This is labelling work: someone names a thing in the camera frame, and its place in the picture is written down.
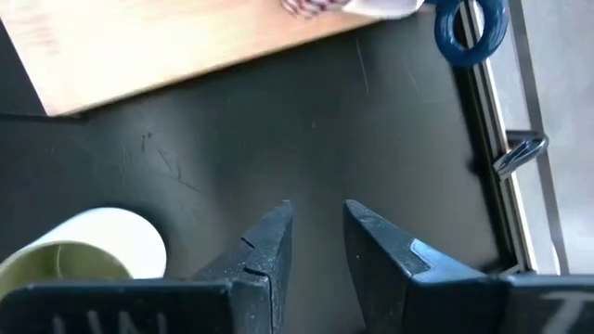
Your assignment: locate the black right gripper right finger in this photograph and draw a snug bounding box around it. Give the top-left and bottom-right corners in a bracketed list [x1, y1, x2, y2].
[342, 199, 507, 334]

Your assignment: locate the white mug blue handle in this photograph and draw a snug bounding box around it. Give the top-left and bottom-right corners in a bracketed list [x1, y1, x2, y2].
[342, 0, 510, 69]

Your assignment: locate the aluminium table edge rail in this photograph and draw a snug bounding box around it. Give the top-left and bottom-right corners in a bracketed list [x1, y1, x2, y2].
[457, 0, 539, 275]

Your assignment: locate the white mug red pattern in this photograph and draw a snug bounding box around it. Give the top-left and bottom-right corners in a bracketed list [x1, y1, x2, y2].
[280, 0, 349, 19]

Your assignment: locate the white mug black text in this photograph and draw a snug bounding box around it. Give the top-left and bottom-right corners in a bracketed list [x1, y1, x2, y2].
[0, 207, 168, 301]

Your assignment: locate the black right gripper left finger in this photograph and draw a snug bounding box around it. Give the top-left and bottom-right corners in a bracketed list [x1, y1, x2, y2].
[192, 199, 294, 334]

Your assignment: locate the metal clamp handle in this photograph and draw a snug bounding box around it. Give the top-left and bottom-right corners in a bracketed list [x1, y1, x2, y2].
[492, 130, 550, 181]

